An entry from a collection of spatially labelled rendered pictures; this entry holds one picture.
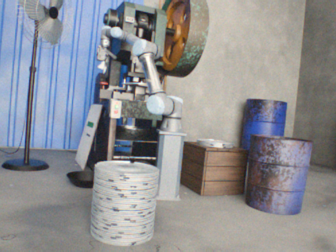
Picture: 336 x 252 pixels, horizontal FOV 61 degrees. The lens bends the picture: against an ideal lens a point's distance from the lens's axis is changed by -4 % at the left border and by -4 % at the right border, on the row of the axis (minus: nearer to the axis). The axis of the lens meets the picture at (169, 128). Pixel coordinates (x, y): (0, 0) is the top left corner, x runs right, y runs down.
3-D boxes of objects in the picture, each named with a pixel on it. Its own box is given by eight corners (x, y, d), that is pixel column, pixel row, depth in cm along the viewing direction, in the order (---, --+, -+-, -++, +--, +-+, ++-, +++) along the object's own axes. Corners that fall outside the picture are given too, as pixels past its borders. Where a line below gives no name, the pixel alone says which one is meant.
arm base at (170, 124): (184, 133, 196) (186, 118, 195) (161, 131, 193) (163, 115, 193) (180, 131, 210) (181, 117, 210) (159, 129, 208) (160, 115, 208)
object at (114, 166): (160, 166, 149) (160, 164, 149) (156, 178, 120) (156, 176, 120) (104, 160, 149) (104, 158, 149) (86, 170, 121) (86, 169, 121)
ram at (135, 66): (148, 73, 259) (151, 40, 258) (132, 71, 253) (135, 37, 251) (141, 75, 275) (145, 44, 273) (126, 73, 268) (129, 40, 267)
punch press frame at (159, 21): (160, 160, 258) (176, 5, 250) (112, 158, 240) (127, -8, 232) (132, 147, 329) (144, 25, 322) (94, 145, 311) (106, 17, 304)
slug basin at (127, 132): (153, 141, 262) (155, 130, 262) (116, 139, 248) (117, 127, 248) (141, 137, 293) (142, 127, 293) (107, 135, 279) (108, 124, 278)
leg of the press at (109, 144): (112, 180, 234) (122, 65, 230) (98, 180, 230) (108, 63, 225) (92, 159, 318) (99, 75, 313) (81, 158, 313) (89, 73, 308)
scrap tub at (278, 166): (317, 213, 192) (326, 142, 190) (271, 218, 175) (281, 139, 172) (273, 196, 230) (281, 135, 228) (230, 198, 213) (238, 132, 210)
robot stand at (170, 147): (180, 201, 196) (187, 133, 194) (153, 199, 194) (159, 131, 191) (176, 193, 215) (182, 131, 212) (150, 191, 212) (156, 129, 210)
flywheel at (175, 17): (206, 73, 259) (217, -10, 251) (186, 69, 251) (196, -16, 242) (172, 73, 324) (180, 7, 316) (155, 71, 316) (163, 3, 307)
